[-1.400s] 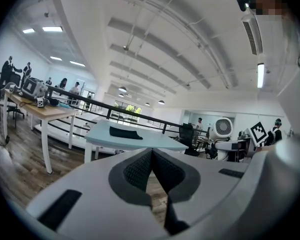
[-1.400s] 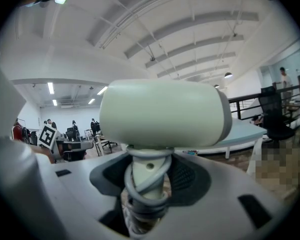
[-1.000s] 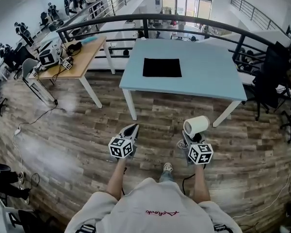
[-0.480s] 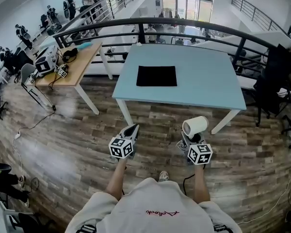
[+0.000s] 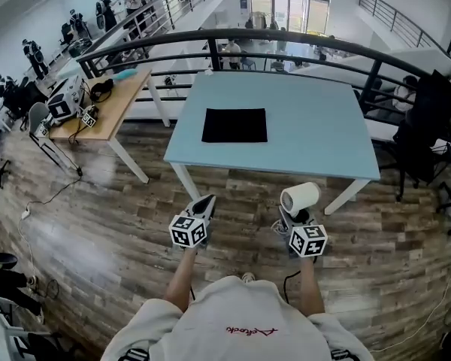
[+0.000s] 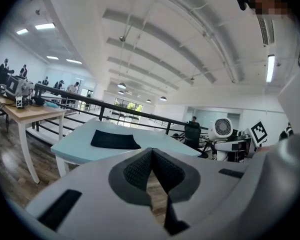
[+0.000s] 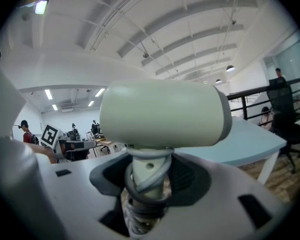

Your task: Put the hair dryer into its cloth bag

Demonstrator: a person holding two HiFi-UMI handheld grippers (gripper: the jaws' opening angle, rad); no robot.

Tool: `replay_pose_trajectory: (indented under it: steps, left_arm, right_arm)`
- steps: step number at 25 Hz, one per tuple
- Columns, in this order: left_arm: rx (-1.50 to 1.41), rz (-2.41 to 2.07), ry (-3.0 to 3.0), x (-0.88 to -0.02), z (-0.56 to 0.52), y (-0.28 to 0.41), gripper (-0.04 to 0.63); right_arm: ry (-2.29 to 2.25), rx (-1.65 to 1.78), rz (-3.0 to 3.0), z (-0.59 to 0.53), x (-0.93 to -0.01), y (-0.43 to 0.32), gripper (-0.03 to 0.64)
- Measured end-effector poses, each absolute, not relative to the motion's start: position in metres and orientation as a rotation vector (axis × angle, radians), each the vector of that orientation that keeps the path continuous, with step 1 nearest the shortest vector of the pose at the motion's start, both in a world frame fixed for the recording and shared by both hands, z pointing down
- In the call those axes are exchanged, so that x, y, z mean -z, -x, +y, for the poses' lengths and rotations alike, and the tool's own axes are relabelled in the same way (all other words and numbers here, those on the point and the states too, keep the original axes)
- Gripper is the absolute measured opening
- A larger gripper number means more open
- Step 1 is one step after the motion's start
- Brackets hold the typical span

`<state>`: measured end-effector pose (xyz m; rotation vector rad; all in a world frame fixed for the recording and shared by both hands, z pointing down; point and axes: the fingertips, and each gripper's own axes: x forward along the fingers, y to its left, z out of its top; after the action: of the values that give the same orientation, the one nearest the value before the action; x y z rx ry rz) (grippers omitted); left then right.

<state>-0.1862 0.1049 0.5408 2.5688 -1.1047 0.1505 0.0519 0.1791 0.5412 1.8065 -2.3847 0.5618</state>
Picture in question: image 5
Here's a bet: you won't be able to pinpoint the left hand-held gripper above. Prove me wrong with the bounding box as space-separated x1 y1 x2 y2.
168 193 217 253

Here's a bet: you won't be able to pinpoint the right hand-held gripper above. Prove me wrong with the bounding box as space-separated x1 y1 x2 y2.
278 205 328 259

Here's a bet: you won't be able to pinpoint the black cloth mat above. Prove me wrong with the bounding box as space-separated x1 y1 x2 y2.
201 108 268 144

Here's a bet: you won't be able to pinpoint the person's right forearm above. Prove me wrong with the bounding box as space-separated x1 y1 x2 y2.
299 256 326 317

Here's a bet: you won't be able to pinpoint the person's left forearm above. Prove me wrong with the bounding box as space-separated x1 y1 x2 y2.
163 248 198 311

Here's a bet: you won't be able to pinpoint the light blue table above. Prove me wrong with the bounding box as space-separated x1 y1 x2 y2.
163 71 381 216

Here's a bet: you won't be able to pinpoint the person's white t-shirt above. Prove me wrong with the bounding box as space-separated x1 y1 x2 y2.
101 275 375 361

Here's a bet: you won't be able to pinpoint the wooden table with white legs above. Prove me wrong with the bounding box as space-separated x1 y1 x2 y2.
47 68 172 184

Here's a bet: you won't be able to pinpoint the black mesh office chair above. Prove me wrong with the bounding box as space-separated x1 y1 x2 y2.
392 69 451 202

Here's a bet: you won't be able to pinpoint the teal cloth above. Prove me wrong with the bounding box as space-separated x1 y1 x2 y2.
110 68 138 83

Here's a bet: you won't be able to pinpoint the black headphones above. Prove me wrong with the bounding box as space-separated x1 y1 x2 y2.
89 77 114 103

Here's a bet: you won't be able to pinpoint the white and gray backpack device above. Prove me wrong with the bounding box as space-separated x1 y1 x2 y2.
46 75 84 123

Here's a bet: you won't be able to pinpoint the black curved metal railing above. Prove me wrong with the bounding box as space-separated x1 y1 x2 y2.
77 28 451 127

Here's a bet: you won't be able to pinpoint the gray plastic chair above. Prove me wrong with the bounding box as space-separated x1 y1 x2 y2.
28 102 82 172

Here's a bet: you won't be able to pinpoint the black straight walkway railing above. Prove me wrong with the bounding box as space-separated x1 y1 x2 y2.
86 0 222 58

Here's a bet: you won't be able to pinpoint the glass entrance door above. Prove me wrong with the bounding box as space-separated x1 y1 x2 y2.
250 0 330 33

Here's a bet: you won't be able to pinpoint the black stair railing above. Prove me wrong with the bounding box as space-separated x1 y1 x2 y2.
359 0 448 52

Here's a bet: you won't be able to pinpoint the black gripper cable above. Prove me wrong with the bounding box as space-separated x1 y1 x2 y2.
283 269 301 304

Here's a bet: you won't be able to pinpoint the black floor cable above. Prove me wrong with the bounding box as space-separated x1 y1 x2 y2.
26 165 83 212

